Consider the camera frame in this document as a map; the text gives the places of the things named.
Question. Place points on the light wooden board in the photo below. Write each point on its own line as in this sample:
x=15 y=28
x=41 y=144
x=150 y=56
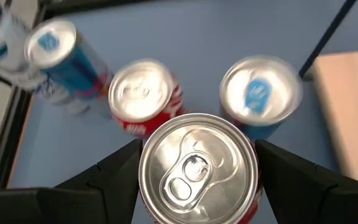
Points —
x=353 y=109

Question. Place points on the blue silver Red Bull can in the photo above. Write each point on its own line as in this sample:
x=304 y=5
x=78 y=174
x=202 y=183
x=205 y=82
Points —
x=50 y=42
x=259 y=90

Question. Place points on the red Coca-Cola can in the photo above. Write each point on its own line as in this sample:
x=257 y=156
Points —
x=141 y=90
x=222 y=186

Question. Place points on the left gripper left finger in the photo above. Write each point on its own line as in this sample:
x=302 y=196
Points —
x=120 y=177

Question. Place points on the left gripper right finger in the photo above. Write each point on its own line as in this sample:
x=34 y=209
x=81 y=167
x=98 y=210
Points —
x=291 y=186

